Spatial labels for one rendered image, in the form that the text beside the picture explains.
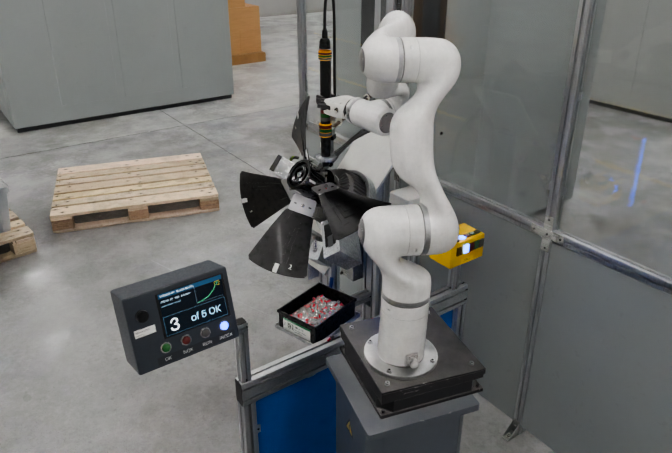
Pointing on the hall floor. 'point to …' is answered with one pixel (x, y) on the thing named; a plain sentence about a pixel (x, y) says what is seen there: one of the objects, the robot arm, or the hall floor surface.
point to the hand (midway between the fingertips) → (325, 99)
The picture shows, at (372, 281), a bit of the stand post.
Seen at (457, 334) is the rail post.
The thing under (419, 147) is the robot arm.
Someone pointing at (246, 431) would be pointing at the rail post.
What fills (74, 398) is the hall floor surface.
